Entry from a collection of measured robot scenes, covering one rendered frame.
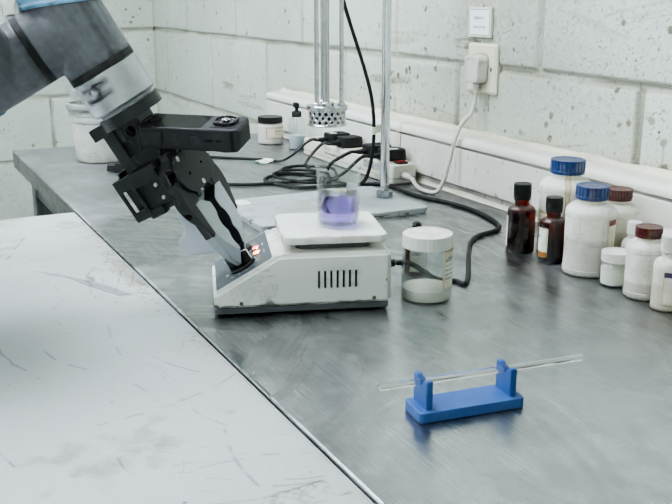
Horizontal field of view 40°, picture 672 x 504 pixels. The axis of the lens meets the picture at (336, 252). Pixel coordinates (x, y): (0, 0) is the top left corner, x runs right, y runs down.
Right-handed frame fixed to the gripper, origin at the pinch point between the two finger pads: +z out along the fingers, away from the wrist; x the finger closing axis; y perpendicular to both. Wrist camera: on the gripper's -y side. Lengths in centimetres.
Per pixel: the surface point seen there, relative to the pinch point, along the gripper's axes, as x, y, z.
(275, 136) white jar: -108, 47, 11
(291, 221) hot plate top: -7.3, -3.3, 1.5
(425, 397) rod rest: 23.4, -23.3, 11.0
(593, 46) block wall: -55, -35, 9
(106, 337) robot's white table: 14.3, 10.6, -1.4
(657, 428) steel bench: 19.9, -38.6, 22.4
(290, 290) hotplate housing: 1.7, -3.7, 6.1
